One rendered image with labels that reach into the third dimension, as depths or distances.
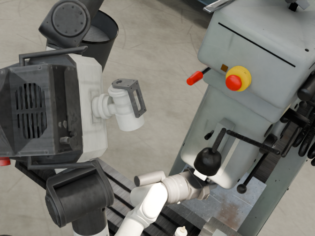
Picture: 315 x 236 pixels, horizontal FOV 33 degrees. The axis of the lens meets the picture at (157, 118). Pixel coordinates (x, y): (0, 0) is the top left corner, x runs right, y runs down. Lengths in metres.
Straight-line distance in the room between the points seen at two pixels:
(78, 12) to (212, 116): 0.52
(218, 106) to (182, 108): 2.71
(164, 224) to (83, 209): 0.77
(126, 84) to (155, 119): 2.76
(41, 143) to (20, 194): 2.04
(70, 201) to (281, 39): 0.62
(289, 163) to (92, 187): 0.97
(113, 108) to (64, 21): 0.24
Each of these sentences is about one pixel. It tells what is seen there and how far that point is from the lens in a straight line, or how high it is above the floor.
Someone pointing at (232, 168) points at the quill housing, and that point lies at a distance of 1.59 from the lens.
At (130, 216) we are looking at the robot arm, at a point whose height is 1.22.
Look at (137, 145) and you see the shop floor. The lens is 3.72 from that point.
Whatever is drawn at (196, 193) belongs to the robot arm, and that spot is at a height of 1.24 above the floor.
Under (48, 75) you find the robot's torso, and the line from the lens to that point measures 1.16.
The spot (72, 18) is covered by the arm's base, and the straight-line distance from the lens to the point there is 1.26.
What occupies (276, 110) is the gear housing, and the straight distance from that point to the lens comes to 1.41.
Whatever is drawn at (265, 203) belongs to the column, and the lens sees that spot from 2.21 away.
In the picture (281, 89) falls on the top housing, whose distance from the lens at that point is 1.27.
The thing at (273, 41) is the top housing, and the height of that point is 1.88.
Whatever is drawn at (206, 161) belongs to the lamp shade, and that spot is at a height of 1.48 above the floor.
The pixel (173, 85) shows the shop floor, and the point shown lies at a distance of 4.44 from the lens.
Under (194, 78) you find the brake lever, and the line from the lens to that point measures 1.32.
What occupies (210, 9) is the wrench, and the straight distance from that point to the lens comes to 1.23.
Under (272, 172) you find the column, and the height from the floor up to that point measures 1.14.
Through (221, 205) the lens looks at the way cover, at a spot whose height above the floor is 0.93.
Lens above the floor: 2.39
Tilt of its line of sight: 36 degrees down
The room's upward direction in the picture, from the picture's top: 21 degrees clockwise
